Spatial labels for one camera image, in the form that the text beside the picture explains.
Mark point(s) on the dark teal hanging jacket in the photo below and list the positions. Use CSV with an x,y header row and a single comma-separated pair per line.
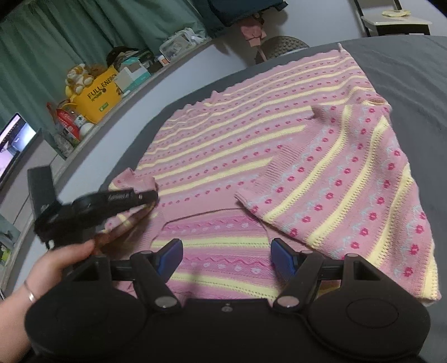
x,y
218,15

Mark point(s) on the plush toy on box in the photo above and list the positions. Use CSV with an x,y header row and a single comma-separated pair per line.
x,y
80,77

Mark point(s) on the red snack package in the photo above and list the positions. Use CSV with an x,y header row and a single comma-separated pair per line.
x,y
64,116

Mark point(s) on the laptop screen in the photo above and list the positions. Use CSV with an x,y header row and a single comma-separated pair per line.
x,y
15,138

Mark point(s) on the pink hanging garment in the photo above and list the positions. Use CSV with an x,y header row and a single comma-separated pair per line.
x,y
252,29

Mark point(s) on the person's left hand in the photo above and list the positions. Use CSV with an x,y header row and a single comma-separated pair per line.
x,y
46,273

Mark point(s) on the yellow cardboard box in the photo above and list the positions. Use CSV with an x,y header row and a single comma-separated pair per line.
x,y
100,98

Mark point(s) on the white teal carton box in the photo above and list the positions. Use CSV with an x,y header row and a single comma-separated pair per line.
x,y
132,74

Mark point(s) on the cream and black chair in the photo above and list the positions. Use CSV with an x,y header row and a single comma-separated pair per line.
x,y
395,21

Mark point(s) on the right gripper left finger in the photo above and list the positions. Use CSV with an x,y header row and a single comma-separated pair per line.
x,y
151,271

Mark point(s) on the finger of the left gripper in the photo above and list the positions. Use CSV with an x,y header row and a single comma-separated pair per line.
x,y
125,200

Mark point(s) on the clear plastic storage box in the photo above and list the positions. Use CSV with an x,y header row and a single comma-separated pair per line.
x,y
180,43

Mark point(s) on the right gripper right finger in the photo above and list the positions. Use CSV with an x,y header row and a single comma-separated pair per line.
x,y
300,273

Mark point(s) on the green curtain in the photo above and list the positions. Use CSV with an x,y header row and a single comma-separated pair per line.
x,y
42,40

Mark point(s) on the round wicker basket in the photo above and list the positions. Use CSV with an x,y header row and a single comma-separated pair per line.
x,y
278,46

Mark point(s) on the pink striped knit sweater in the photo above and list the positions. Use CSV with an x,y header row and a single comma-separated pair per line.
x,y
305,152

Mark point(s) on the yellow cloth on chair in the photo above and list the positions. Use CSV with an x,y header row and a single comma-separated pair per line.
x,y
396,13

